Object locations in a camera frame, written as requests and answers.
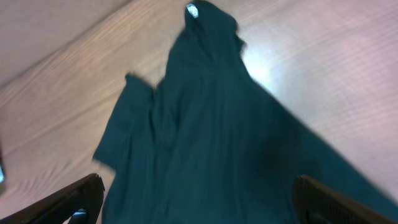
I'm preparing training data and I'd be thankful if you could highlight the black t-shirt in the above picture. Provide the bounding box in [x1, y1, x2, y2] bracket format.
[93, 1, 397, 223]

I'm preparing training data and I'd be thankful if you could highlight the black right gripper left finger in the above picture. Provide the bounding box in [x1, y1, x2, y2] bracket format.
[1, 173, 105, 224]

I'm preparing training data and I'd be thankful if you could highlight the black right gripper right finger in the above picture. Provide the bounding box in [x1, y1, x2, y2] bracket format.
[294, 175, 397, 224]

